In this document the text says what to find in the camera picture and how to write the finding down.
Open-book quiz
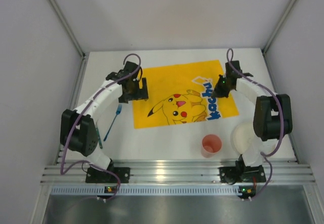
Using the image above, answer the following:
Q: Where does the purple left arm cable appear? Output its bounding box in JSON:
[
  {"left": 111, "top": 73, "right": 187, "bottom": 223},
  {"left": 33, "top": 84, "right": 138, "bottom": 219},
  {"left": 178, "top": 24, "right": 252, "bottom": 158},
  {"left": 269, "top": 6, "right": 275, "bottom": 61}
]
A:
[{"left": 60, "top": 54, "right": 142, "bottom": 202}]

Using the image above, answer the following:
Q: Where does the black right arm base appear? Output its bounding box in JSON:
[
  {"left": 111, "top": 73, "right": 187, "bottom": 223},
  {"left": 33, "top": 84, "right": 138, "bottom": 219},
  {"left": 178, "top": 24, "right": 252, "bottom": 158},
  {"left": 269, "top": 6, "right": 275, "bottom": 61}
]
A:
[{"left": 219, "top": 157, "right": 266, "bottom": 185}]

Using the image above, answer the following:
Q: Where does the yellow Pikachu cloth placemat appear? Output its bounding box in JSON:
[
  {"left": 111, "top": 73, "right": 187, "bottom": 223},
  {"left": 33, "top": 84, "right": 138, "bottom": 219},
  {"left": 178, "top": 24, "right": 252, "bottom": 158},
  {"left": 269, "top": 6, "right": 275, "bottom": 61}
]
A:
[{"left": 133, "top": 60, "right": 239, "bottom": 129}]

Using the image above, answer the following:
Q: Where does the aluminium mounting rail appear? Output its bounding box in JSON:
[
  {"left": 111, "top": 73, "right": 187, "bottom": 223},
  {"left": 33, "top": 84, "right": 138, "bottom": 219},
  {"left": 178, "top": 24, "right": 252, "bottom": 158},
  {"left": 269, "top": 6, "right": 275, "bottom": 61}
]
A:
[{"left": 40, "top": 159, "right": 315, "bottom": 185}]

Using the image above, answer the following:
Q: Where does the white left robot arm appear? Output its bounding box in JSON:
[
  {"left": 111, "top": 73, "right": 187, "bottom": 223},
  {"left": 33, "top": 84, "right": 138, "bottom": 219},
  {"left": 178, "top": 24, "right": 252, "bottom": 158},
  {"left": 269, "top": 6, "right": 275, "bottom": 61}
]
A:
[{"left": 60, "top": 61, "right": 211, "bottom": 172}]

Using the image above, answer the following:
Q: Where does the blue plastic fork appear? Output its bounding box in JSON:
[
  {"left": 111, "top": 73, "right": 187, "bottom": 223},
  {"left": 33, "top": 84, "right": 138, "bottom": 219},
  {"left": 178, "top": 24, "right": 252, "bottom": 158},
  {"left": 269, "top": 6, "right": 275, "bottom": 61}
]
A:
[{"left": 103, "top": 104, "right": 122, "bottom": 141}]

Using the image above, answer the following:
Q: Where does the slotted grey cable duct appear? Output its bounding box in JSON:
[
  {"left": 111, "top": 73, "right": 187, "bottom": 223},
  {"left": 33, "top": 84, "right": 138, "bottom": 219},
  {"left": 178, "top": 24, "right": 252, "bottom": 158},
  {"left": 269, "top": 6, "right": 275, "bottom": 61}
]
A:
[{"left": 51, "top": 185, "right": 255, "bottom": 196}]

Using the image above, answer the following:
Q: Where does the green handled metal spoon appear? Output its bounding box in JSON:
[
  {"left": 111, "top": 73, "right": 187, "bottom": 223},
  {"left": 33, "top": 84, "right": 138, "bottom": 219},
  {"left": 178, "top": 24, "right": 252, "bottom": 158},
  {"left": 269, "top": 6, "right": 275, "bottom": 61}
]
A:
[{"left": 95, "top": 124, "right": 103, "bottom": 149}]

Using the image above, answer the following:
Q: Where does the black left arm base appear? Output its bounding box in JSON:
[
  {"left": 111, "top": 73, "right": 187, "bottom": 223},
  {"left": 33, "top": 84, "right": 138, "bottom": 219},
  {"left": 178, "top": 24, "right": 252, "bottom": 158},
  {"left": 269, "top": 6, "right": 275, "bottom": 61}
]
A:
[{"left": 85, "top": 167, "right": 131, "bottom": 184}]

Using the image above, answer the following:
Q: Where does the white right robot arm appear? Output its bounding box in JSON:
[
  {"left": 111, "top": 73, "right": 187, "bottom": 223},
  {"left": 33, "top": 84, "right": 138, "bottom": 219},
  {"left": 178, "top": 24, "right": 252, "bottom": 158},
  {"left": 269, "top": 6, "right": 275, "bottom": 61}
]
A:
[{"left": 212, "top": 61, "right": 293, "bottom": 167}]

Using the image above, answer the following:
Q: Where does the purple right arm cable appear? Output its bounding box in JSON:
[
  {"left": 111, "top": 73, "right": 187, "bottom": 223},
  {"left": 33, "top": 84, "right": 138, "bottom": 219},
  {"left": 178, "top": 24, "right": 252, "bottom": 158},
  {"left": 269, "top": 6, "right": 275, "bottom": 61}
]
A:
[{"left": 226, "top": 48, "right": 284, "bottom": 200}]

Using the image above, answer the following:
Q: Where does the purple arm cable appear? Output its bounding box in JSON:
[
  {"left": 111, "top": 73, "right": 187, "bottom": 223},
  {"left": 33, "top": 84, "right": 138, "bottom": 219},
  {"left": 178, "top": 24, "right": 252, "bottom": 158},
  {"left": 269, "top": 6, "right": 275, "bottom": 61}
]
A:
[
  {"left": 226, "top": 48, "right": 284, "bottom": 200},
  {"left": 60, "top": 54, "right": 142, "bottom": 202}
]

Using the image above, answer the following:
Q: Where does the white bear plate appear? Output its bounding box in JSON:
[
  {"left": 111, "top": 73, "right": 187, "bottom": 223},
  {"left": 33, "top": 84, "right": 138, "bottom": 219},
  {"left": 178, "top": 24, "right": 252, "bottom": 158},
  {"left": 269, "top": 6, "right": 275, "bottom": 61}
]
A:
[{"left": 232, "top": 121, "right": 277, "bottom": 163}]

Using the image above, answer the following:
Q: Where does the pink plastic cup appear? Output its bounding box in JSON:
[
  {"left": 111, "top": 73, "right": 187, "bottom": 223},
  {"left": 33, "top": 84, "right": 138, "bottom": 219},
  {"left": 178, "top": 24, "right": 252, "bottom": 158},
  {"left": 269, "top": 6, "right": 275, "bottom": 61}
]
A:
[{"left": 201, "top": 135, "right": 222, "bottom": 158}]

